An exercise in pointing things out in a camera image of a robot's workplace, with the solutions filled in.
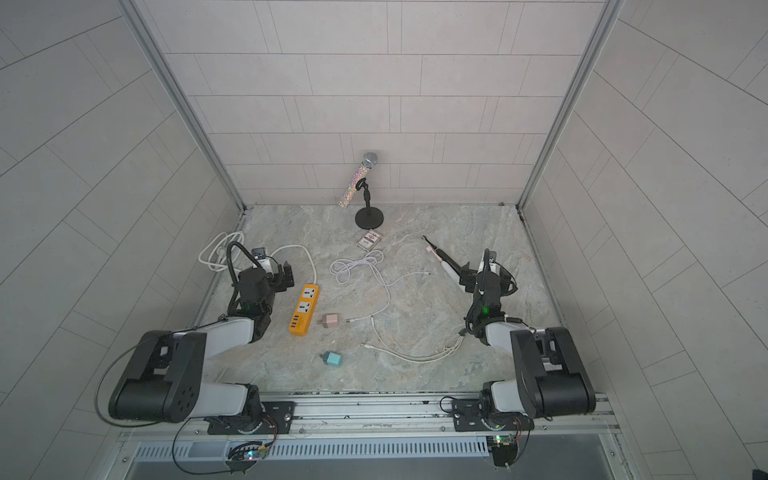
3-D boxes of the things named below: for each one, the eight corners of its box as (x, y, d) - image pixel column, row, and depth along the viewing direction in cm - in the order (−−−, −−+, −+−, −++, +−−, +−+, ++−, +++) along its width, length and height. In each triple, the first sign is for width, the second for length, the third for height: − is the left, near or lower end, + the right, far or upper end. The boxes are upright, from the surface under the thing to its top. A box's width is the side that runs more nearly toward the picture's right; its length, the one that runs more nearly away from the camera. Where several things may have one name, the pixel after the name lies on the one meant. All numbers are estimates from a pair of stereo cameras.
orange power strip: (290, 334, 86) (287, 330, 84) (305, 287, 96) (303, 283, 94) (308, 335, 86) (305, 332, 84) (321, 289, 96) (319, 284, 93)
